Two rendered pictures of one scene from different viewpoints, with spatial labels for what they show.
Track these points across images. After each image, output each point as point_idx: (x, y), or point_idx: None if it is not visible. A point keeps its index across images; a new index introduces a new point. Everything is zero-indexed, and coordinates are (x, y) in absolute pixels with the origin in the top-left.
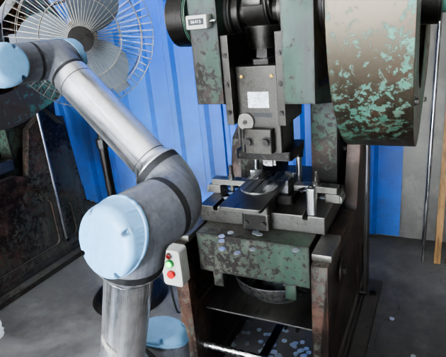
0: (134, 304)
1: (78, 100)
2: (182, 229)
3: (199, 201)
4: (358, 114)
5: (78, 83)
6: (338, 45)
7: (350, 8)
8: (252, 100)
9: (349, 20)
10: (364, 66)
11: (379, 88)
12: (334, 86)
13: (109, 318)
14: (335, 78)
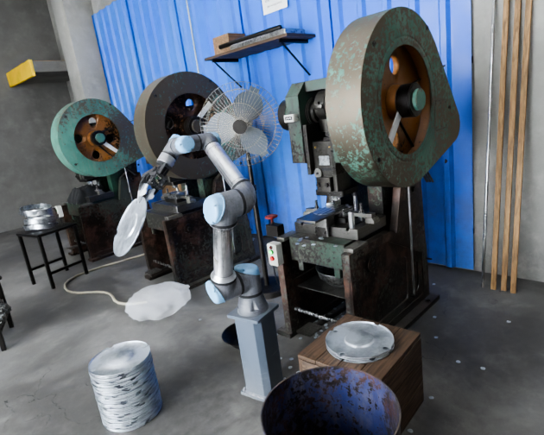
0: (223, 239)
1: (212, 158)
2: (242, 209)
3: (251, 199)
4: (353, 167)
5: (213, 151)
6: (333, 132)
7: (336, 115)
8: (321, 160)
9: (336, 120)
10: (346, 142)
11: (356, 153)
12: (337, 152)
13: (214, 245)
14: (337, 148)
